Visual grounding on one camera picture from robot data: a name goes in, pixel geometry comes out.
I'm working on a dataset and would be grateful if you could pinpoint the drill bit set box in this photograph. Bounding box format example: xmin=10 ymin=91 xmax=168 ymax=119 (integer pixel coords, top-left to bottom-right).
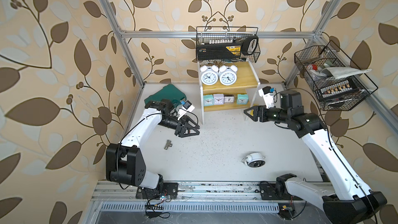
xmin=320 ymin=79 xmax=360 ymax=100

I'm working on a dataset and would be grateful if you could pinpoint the wooden two-tier shelf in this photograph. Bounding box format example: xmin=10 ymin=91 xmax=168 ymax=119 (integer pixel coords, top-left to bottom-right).
xmin=198 ymin=61 xmax=260 ymax=123

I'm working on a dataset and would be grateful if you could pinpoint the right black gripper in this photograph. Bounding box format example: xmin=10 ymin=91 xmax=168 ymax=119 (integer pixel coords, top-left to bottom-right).
xmin=244 ymin=105 xmax=289 ymax=125

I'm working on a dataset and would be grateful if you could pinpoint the transparent grey square clock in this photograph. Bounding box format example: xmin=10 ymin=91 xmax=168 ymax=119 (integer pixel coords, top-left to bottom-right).
xmin=224 ymin=94 xmax=235 ymax=104

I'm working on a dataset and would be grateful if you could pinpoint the small mint square clock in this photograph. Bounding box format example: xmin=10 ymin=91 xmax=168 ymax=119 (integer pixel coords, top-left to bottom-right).
xmin=236 ymin=94 xmax=249 ymax=105

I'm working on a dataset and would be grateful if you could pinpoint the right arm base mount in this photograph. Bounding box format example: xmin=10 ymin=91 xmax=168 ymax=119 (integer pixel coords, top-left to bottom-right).
xmin=259 ymin=173 xmax=302 ymax=201

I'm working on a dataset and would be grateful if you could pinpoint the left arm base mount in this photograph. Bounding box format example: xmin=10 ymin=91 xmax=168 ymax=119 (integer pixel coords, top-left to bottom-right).
xmin=135 ymin=179 xmax=178 ymax=201

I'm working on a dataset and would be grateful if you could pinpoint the green plastic tool case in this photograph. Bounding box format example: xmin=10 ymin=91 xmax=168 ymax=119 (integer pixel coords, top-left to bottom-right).
xmin=144 ymin=84 xmax=187 ymax=107

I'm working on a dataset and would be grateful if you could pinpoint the wire basket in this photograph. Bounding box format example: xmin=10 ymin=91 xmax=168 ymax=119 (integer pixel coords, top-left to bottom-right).
xmin=195 ymin=26 xmax=261 ymax=63
xmin=294 ymin=40 xmax=378 ymax=111

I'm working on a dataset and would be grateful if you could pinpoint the white twin-bell clock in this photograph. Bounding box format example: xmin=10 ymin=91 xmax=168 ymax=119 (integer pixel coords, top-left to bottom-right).
xmin=242 ymin=152 xmax=266 ymax=168
xmin=219 ymin=65 xmax=238 ymax=86
xmin=200 ymin=65 xmax=219 ymax=86

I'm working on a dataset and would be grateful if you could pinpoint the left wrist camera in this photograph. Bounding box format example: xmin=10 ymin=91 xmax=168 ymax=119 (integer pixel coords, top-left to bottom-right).
xmin=177 ymin=101 xmax=195 ymax=120

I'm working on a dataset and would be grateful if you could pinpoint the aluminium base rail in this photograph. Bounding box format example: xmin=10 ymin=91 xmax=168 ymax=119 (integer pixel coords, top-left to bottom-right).
xmin=89 ymin=181 xmax=334 ymax=214

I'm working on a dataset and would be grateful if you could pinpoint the white folded paper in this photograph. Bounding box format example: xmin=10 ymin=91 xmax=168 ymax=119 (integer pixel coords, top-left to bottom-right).
xmin=320 ymin=67 xmax=372 ymax=79

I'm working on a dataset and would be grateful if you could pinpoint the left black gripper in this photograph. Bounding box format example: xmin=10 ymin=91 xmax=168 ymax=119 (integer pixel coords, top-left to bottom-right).
xmin=161 ymin=117 xmax=202 ymax=141

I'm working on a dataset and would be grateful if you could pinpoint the lilac square alarm clock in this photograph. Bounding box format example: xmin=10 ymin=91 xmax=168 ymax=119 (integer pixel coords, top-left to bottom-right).
xmin=213 ymin=93 xmax=224 ymax=105

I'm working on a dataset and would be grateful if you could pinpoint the mint square alarm clock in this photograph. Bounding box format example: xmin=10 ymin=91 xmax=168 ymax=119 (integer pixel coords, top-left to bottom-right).
xmin=203 ymin=94 xmax=214 ymax=107

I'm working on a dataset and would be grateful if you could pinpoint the back wire basket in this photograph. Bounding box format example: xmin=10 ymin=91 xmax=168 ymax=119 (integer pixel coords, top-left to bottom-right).
xmin=195 ymin=26 xmax=261 ymax=63

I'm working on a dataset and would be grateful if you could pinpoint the right wire basket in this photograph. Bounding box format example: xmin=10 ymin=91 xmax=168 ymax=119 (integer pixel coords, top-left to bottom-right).
xmin=294 ymin=40 xmax=378 ymax=111

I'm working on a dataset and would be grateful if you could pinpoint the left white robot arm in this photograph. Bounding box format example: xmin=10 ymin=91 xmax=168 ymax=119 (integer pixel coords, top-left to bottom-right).
xmin=105 ymin=99 xmax=200 ymax=191

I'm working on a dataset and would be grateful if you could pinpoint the small metal bracket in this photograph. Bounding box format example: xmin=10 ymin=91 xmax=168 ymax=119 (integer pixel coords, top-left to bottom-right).
xmin=164 ymin=140 xmax=173 ymax=150

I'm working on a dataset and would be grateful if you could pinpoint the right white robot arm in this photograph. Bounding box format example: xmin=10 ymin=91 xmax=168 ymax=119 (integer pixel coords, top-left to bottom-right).
xmin=244 ymin=87 xmax=387 ymax=224

